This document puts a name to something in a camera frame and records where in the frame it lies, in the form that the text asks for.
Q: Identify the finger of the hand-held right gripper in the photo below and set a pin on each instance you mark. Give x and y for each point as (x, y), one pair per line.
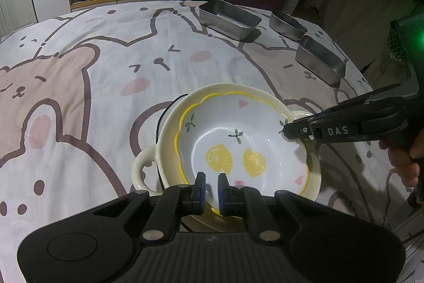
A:
(338, 131)

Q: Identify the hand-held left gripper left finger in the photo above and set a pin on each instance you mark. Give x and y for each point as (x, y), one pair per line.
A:
(199, 196)

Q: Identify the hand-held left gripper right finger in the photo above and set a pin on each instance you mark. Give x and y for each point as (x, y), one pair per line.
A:
(221, 196)

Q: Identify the rectangular steel tray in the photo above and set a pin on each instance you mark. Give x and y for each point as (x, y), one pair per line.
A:
(228, 16)
(319, 57)

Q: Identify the lemon print bowl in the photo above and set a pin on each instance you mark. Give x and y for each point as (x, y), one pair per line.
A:
(232, 117)

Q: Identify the oval steel bowl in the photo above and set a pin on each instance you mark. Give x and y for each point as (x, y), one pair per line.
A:
(286, 24)

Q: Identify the person's right hand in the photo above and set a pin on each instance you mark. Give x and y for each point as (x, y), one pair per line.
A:
(400, 167)

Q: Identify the black mesh rack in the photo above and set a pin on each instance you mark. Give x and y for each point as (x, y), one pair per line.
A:
(399, 44)

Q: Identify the bear print tablecloth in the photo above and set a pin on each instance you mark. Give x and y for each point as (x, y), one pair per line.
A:
(99, 104)

